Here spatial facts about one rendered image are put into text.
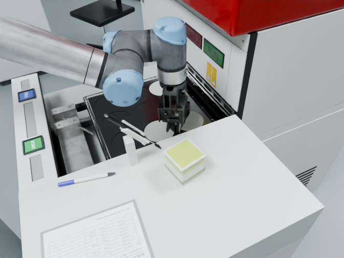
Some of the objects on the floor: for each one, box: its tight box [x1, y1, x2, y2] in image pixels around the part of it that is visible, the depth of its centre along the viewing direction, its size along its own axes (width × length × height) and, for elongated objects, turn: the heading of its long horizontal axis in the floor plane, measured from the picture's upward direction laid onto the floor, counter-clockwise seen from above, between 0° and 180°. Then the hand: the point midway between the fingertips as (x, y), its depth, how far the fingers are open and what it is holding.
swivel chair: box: [70, 0, 135, 50], centre depth 268 cm, size 63×63×100 cm
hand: (175, 127), depth 89 cm, fingers closed
